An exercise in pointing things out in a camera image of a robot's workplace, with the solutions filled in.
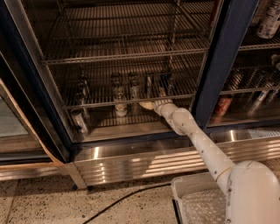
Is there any glass bottle with label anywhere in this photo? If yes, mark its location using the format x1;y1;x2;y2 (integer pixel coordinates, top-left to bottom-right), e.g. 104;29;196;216
111;73;127;117

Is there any silver can front left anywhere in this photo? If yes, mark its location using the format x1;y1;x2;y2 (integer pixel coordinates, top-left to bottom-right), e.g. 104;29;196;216
71;109;88;134

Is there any slim silver can right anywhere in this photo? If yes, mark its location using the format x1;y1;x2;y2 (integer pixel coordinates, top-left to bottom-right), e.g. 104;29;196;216
248;90;269;116

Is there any bubble wrap sheet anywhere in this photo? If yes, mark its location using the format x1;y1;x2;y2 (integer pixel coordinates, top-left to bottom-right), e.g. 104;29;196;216
182;188;226;224

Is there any red soda can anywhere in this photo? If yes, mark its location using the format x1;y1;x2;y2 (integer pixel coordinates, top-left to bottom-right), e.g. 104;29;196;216
213;94;233;123

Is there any clear plastic bin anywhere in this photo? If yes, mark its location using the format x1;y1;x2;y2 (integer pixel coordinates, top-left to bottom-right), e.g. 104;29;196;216
171;172;220;224

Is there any open glass fridge door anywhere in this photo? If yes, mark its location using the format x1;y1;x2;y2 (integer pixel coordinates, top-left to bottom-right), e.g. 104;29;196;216
0;0;71;180

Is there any dark blue slim can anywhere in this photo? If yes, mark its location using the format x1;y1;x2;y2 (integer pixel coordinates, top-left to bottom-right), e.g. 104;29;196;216
160;69;174;96

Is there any white can upper right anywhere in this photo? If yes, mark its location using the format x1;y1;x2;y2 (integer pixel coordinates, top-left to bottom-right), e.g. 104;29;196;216
256;0;280;39

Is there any right compartment wire shelf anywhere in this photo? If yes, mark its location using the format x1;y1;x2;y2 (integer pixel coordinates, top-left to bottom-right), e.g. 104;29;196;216
221;56;280;95

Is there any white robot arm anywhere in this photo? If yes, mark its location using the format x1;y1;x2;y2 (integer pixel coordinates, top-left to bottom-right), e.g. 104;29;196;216
139;97;280;224

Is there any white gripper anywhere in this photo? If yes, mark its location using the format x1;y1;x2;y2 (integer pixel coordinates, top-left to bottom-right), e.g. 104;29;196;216
139;87;172;116

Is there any slim redbull can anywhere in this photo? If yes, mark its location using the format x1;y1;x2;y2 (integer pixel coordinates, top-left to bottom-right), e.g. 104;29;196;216
145;73;154;99

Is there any stainless fridge base grille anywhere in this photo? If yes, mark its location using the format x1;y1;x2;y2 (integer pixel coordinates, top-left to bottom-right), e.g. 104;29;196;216
73;127;280;186

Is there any black floor cable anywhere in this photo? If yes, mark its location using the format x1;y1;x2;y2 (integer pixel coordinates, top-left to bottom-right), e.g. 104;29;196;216
82;182;172;224

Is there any dark blue fridge pillar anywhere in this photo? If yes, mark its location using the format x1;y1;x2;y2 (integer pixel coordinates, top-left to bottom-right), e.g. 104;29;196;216
192;0;259;129

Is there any upper wire shelf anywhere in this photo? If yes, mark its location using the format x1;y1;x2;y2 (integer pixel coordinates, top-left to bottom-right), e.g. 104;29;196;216
42;0;214;66

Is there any dark bottle at left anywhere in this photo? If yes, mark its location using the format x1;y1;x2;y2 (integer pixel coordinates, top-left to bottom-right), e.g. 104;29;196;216
75;75;89;105

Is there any lower wire shelf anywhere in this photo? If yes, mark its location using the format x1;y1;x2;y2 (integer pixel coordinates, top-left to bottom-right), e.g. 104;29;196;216
63;55;202;109

